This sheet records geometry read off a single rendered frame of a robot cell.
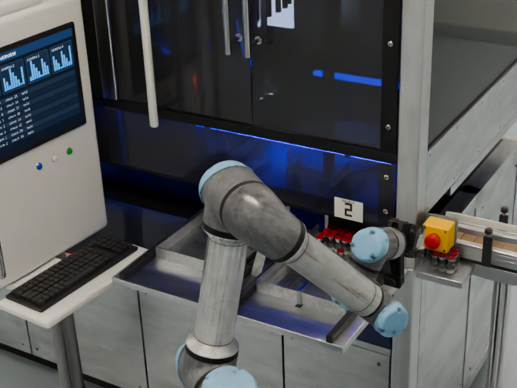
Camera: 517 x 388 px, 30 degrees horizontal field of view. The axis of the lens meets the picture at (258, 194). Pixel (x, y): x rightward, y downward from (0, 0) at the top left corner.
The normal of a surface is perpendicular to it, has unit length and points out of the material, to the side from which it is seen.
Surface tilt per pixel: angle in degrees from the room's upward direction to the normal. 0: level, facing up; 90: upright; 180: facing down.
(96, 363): 90
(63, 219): 90
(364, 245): 65
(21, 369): 0
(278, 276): 0
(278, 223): 59
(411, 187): 90
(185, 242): 0
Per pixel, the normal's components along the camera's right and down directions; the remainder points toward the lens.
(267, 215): 0.19, -0.20
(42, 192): 0.82, 0.23
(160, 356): -0.50, 0.40
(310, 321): -0.04, -0.89
